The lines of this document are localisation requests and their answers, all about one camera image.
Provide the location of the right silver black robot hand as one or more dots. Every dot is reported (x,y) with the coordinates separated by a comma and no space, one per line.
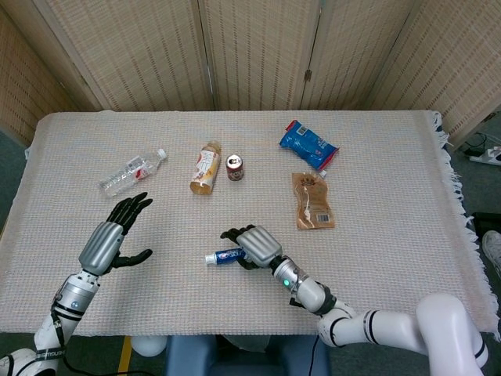
(260,244)

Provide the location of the beige woven tablecloth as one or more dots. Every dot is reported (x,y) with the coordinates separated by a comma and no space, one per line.
(176,305)

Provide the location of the brass screen hinge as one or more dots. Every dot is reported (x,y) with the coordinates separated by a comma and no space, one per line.
(308,75)

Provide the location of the white power strip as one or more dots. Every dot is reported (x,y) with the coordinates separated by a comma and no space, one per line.
(487,155)

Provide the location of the white shoe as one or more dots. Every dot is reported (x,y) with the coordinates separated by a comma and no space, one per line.
(493,248)

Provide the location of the white round robot part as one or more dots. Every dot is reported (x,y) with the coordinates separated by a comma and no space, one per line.
(148,345)

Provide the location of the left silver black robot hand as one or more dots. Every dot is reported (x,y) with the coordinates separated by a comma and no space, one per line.
(102,246)

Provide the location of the brown spout pouch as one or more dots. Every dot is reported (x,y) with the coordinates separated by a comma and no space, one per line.
(313,199)

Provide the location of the woven folding screen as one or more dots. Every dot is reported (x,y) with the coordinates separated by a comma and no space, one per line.
(137,51)

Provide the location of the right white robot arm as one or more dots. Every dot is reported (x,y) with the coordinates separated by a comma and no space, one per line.
(391,329)

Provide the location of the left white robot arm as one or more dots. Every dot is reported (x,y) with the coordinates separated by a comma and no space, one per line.
(74,297)

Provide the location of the yellow tea drink bottle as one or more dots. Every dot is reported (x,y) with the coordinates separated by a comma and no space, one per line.
(205,168)

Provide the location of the blue white toothpaste tube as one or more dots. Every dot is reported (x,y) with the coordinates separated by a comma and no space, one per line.
(225,255)

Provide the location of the blue snack bag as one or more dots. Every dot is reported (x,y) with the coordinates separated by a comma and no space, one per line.
(307,143)

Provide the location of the clear plastic water bottle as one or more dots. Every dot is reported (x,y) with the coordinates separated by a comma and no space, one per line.
(125,174)

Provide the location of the red cartoon drink can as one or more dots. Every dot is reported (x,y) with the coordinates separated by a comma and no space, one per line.
(235,170)

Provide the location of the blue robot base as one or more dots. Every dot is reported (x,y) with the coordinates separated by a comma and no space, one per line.
(188,356)

